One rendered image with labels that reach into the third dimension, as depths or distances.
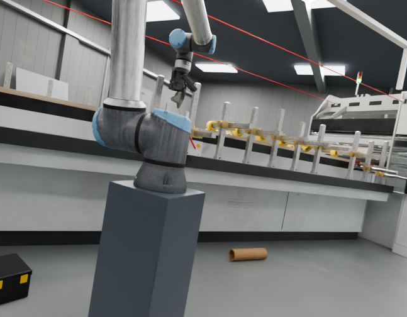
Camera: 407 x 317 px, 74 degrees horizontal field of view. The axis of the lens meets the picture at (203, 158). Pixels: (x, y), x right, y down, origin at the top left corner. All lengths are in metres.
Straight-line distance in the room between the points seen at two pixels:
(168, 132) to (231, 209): 1.49
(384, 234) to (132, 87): 3.38
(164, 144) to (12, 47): 5.55
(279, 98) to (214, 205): 7.95
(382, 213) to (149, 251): 3.26
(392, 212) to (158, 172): 3.21
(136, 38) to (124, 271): 0.76
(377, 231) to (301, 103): 6.49
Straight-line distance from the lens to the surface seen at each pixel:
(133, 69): 0.98
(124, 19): 0.99
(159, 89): 1.70
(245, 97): 10.23
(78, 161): 1.64
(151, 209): 0.86
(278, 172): 2.20
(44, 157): 1.63
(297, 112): 9.65
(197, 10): 1.22
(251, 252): 2.12
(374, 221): 3.88
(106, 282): 1.05
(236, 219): 2.36
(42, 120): 1.82
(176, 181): 0.91
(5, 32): 6.29
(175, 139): 0.90
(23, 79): 6.15
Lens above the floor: 0.77
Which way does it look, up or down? 3 degrees down
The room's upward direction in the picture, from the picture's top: 10 degrees clockwise
